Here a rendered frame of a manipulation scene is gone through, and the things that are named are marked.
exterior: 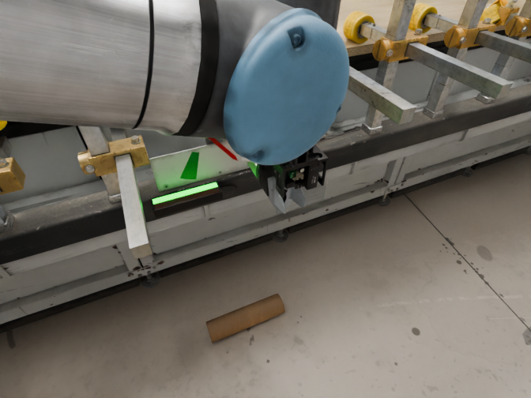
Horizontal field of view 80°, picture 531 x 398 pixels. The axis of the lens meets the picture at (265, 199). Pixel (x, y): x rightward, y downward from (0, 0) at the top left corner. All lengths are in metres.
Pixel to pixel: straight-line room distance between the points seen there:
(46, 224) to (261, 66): 0.75
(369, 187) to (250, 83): 1.54
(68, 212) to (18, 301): 0.70
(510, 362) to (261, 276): 0.98
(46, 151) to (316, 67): 0.90
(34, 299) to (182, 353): 0.58
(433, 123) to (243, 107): 1.06
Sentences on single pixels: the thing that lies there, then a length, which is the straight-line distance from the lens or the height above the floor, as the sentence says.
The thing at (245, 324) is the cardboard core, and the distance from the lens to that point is 1.29.
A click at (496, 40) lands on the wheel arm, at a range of 1.13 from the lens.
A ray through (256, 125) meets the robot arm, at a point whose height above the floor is 1.14.
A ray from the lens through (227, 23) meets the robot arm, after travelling 0.18.
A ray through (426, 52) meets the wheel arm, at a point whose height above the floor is 0.96.
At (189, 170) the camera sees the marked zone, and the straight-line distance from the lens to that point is 0.81.
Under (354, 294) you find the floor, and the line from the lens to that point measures 1.47.
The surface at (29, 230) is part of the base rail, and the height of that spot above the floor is 0.70.
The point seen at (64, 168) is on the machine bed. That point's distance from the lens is 1.05.
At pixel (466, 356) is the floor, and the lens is 1.51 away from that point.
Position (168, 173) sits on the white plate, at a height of 0.75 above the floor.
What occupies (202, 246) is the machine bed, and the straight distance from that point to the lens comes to 1.38.
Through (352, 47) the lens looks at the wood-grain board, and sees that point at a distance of 1.10.
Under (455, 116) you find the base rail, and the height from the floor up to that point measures 0.70.
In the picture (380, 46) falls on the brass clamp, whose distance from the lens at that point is 0.94.
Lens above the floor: 1.23
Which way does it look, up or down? 44 degrees down
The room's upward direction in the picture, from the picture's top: straight up
